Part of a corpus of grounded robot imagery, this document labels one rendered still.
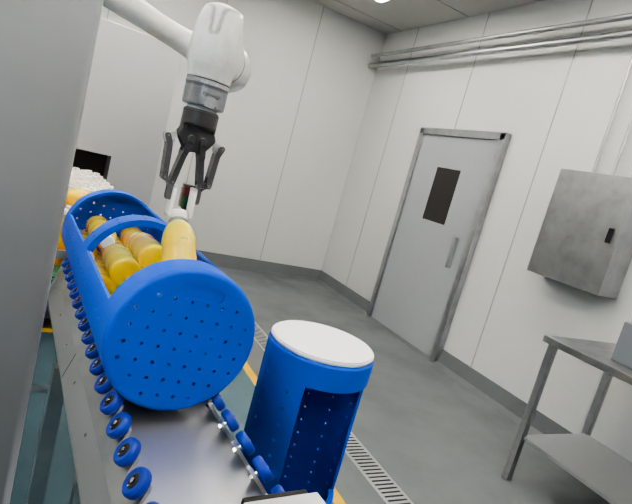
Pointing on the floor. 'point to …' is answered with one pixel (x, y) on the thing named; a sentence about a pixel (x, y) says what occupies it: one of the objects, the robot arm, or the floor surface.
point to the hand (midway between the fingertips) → (180, 202)
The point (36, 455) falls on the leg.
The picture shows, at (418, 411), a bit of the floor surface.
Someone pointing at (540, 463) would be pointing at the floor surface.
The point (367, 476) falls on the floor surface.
